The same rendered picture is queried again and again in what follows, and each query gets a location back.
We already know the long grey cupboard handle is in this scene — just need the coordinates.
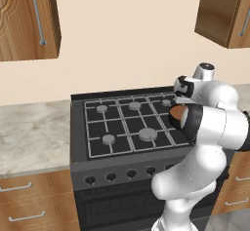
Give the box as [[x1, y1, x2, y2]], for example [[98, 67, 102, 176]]
[[27, 0, 48, 47]]

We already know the carved wooden cupboard door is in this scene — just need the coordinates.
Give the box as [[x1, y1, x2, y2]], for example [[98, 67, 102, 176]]
[[0, 0, 63, 62]]

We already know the grey drawer handle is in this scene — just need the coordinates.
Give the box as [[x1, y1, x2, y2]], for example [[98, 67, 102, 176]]
[[8, 210, 47, 223], [0, 181, 33, 193], [234, 174, 250, 182], [224, 197, 250, 208]]

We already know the short grey cupboard handle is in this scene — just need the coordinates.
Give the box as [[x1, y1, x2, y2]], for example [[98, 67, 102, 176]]
[[238, 8, 250, 37]]

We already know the wooden drawer front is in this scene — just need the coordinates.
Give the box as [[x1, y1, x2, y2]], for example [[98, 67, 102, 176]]
[[228, 150, 250, 192], [0, 192, 81, 231], [0, 169, 75, 205], [210, 180, 250, 217]]

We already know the black oven door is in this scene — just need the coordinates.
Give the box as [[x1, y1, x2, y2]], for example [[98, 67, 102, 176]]
[[73, 175, 226, 231]]

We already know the plain wooden wall cupboard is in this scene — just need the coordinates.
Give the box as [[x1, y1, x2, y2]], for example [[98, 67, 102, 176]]
[[193, 0, 250, 50]]

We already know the black gas stove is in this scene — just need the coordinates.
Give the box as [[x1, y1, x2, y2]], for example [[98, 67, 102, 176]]
[[69, 86, 234, 231]]

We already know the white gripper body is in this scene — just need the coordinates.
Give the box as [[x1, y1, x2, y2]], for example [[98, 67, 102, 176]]
[[173, 75, 188, 98]]

